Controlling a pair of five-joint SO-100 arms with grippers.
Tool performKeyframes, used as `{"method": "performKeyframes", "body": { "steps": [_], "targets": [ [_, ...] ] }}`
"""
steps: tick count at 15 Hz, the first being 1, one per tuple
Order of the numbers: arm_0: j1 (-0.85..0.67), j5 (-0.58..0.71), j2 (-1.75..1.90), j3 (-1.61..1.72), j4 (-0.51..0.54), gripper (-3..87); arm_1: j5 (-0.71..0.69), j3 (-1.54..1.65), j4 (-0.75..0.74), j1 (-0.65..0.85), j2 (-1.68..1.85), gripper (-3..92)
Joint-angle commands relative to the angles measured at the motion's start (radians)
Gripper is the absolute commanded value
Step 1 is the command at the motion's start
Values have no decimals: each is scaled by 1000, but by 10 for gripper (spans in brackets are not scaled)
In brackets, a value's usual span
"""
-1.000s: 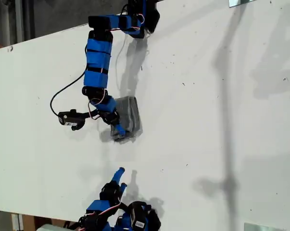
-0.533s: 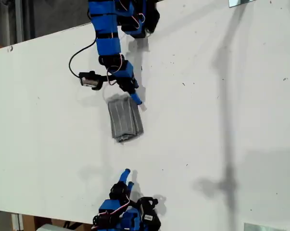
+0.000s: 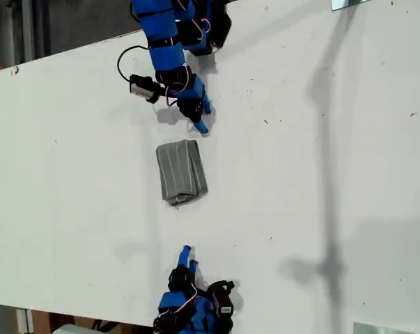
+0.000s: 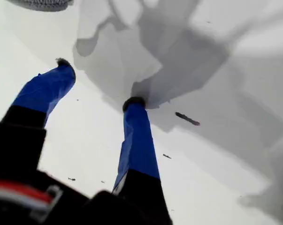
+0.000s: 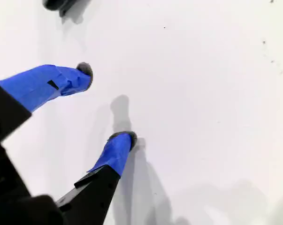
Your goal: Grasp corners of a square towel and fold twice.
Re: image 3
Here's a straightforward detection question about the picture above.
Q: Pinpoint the grey striped square towel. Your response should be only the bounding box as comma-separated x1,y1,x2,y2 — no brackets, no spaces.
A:
155,138,210,207

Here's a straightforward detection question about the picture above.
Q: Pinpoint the brown cardboard box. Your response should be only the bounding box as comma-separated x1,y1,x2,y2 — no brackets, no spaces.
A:
33,310,127,334

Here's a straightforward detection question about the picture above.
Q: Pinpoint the white box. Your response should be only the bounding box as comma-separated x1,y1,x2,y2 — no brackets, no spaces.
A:
54,323,92,334

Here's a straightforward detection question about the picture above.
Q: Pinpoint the white table leg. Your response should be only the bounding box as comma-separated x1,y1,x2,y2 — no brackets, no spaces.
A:
16,308,34,334

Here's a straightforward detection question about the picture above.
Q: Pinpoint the shiny steel plate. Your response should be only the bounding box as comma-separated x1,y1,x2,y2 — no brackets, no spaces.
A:
331,0,367,11

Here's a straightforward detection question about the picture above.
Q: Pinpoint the camera black stalk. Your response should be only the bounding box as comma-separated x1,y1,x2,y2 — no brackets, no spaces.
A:
205,279,235,295
146,81,162,104

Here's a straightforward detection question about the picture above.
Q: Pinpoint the camera black cable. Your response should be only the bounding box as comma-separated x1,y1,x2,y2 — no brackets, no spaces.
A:
116,45,151,83

